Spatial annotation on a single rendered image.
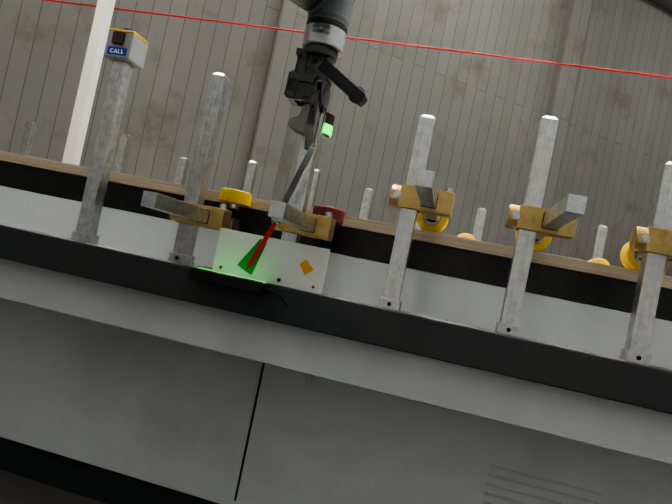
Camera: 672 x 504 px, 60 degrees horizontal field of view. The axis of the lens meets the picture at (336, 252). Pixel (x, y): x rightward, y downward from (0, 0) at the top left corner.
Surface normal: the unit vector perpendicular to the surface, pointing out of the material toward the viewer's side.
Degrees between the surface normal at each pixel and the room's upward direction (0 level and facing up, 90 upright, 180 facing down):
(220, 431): 90
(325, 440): 90
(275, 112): 90
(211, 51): 90
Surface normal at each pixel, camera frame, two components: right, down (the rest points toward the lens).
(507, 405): -0.19, -0.07
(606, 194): 0.40, 0.06
